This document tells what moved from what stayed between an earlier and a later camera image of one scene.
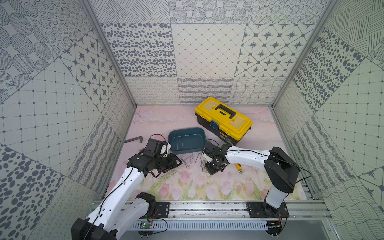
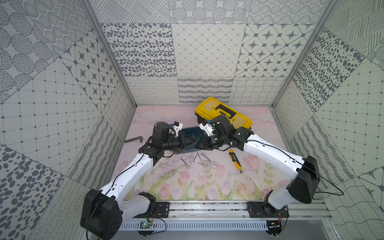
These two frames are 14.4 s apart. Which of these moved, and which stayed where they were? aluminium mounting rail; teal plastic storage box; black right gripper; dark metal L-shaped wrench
Moved: black right gripper
Stayed: aluminium mounting rail; dark metal L-shaped wrench; teal plastic storage box
